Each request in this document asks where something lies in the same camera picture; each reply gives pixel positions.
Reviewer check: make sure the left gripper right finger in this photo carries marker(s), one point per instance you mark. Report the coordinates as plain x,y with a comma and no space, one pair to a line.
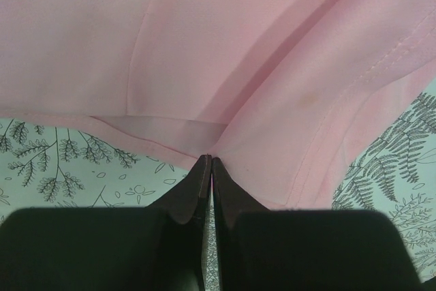
263,249

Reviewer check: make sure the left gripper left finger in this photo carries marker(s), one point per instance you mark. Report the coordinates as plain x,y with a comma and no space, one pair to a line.
157,247

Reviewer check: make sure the pink t-shirt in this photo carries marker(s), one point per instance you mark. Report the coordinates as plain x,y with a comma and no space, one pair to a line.
286,92

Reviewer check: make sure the floral patterned table mat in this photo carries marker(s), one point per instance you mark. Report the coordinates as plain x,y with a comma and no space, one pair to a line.
51,166

